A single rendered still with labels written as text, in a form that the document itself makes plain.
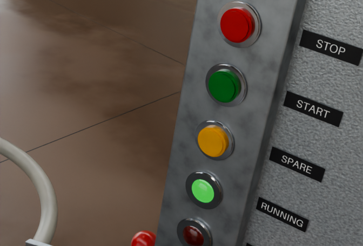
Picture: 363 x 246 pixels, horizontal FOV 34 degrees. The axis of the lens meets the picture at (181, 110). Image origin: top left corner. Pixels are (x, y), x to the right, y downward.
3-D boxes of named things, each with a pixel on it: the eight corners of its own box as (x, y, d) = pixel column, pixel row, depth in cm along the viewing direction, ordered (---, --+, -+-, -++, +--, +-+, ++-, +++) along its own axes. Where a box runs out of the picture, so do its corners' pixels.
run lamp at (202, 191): (217, 203, 53) (222, 180, 52) (209, 210, 52) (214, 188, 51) (194, 191, 54) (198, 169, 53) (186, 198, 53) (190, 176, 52)
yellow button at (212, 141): (227, 157, 50) (233, 130, 49) (221, 162, 49) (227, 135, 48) (200, 145, 51) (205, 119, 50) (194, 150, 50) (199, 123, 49)
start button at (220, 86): (239, 103, 48) (246, 74, 47) (233, 108, 47) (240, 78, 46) (210, 92, 49) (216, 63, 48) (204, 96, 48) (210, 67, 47)
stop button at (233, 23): (252, 44, 45) (260, 12, 44) (246, 48, 45) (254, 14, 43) (222, 34, 46) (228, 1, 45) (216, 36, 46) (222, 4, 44)
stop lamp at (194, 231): (207, 247, 55) (212, 227, 54) (199, 255, 54) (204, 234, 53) (185, 236, 56) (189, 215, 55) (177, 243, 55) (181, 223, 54)
